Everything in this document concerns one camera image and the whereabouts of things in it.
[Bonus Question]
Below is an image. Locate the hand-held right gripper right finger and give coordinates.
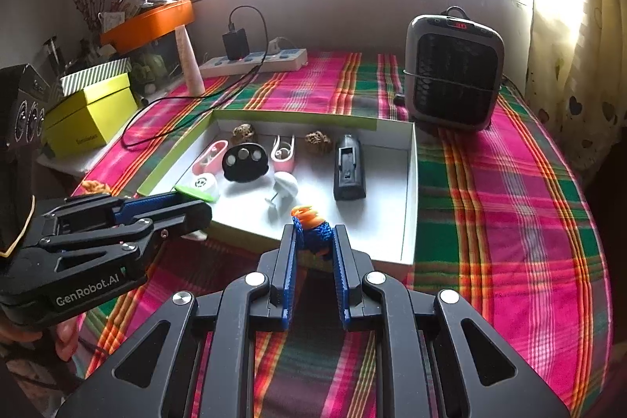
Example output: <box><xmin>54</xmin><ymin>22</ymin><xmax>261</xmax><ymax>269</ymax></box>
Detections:
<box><xmin>332</xmin><ymin>224</ymin><xmax>571</xmax><ymax>418</ymax></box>

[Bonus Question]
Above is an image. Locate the cream cosmetic tube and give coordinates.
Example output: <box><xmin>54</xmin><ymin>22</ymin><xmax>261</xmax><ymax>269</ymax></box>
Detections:
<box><xmin>175</xmin><ymin>26</ymin><xmax>205</xmax><ymax>96</ymax></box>

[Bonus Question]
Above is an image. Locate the grey striped box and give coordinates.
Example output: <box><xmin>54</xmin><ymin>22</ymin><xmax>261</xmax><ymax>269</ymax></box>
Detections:
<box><xmin>60</xmin><ymin>58</ymin><xmax>133</xmax><ymax>96</ymax></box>

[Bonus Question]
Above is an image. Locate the black charger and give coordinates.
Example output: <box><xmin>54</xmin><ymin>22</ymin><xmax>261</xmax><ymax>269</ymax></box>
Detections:
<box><xmin>223</xmin><ymin>24</ymin><xmax>250</xmax><ymax>61</ymax></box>

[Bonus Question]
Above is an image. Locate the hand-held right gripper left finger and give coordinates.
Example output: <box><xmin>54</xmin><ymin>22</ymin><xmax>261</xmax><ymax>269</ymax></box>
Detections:
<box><xmin>56</xmin><ymin>222</ymin><xmax>301</xmax><ymax>418</ymax></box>

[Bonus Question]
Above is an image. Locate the yellow cardboard box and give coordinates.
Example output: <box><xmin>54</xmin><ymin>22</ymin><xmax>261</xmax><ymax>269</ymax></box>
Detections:
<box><xmin>43</xmin><ymin>72</ymin><xmax>139</xmax><ymax>149</ymax></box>

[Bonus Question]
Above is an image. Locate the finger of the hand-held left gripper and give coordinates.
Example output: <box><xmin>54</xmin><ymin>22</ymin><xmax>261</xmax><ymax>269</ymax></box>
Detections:
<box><xmin>38</xmin><ymin>201</ymin><xmax>214</xmax><ymax>274</ymax></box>
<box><xmin>42</xmin><ymin>193</ymin><xmax>209</xmax><ymax>228</ymax></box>

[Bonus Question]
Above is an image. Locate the white round device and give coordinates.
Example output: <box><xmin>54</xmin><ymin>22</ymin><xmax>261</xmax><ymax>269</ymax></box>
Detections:
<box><xmin>182</xmin><ymin>173</ymin><xmax>221</xmax><ymax>198</ymax></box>

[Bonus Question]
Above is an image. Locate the black charger cable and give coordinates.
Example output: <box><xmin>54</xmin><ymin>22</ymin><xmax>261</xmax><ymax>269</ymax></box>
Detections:
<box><xmin>122</xmin><ymin>5</ymin><xmax>290</xmax><ymax>150</ymax></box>

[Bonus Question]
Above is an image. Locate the black rectangular device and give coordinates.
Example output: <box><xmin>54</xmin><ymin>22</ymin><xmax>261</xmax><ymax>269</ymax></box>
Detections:
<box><xmin>333</xmin><ymin>134</ymin><xmax>368</xmax><ymax>202</ymax></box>

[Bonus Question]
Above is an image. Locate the small orange blue toy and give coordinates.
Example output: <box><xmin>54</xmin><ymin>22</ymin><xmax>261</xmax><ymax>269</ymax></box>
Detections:
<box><xmin>290</xmin><ymin>204</ymin><xmax>335</xmax><ymax>259</ymax></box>

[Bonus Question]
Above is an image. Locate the cream heart print curtain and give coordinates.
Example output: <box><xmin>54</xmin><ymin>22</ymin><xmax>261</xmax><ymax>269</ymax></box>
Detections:
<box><xmin>531</xmin><ymin>0</ymin><xmax>627</xmax><ymax>145</ymax></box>

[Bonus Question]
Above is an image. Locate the white power strip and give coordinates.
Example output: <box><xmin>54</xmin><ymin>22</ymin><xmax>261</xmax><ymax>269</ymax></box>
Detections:
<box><xmin>198</xmin><ymin>47</ymin><xmax>308</xmax><ymax>79</ymax></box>

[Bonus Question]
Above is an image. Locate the green topped white gadget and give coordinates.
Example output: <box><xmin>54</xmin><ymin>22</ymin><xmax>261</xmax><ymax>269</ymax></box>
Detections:
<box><xmin>174</xmin><ymin>184</ymin><xmax>217</xmax><ymax>242</ymax></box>

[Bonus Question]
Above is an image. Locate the pink green plaid tablecloth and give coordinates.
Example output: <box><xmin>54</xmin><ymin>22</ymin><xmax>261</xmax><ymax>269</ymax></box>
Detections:
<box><xmin>71</xmin><ymin>51</ymin><xmax>613</xmax><ymax>418</ymax></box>

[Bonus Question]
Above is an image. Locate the clear plastic storage bin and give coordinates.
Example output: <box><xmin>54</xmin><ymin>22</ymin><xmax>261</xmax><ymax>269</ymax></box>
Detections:
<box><xmin>110</xmin><ymin>29</ymin><xmax>187</xmax><ymax>98</ymax></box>

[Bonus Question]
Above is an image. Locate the person's left hand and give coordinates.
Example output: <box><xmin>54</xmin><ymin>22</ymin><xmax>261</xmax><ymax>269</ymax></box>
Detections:
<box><xmin>0</xmin><ymin>310</ymin><xmax>84</xmax><ymax>362</ymax></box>

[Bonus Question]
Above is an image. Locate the white dome with pin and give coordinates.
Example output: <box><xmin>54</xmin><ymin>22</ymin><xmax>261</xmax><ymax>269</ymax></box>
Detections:
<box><xmin>265</xmin><ymin>172</ymin><xmax>299</xmax><ymax>209</ymax></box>

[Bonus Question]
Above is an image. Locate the orange plastic tray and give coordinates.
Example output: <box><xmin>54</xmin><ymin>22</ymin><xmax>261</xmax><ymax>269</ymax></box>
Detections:
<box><xmin>100</xmin><ymin>0</ymin><xmax>195</xmax><ymax>51</ymax></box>

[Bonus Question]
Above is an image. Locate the grey space heater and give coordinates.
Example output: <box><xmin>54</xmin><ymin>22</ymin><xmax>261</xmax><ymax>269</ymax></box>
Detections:
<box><xmin>405</xmin><ymin>5</ymin><xmax>505</xmax><ymax>132</ymax></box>

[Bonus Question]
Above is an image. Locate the black round disc device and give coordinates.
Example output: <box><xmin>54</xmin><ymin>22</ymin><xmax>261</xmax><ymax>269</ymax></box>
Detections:
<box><xmin>222</xmin><ymin>143</ymin><xmax>270</xmax><ymax>183</ymax></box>

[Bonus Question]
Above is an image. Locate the green and white cardboard tray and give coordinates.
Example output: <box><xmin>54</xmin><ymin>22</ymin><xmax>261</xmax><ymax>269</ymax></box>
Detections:
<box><xmin>137</xmin><ymin>109</ymin><xmax>418</xmax><ymax>265</ymax></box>

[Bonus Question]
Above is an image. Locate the yellow knitted braid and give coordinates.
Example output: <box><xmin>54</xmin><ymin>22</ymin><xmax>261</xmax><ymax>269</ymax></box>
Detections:
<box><xmin>81</xmin><ymin>179</ymin><xmax>113</xmax><ymax>196</ymax></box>

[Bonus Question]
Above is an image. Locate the pink and white clip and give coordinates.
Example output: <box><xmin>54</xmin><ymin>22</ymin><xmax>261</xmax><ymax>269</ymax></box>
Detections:
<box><xmin>270</xmin><ymin>133</ymin><xmax>296</xmax><ymax>176</ymax></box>
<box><xmin>192</xmin><ymin>140</ymin><xmax>229</xmax><ymax>176</ymax></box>

